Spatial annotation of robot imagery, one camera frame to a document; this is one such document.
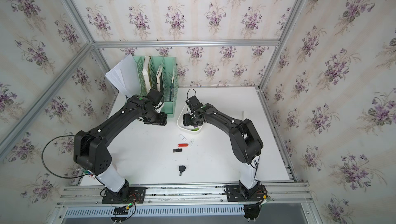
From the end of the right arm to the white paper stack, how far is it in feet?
1.50

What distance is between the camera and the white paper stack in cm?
92

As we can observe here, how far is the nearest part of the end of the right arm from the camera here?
67cm
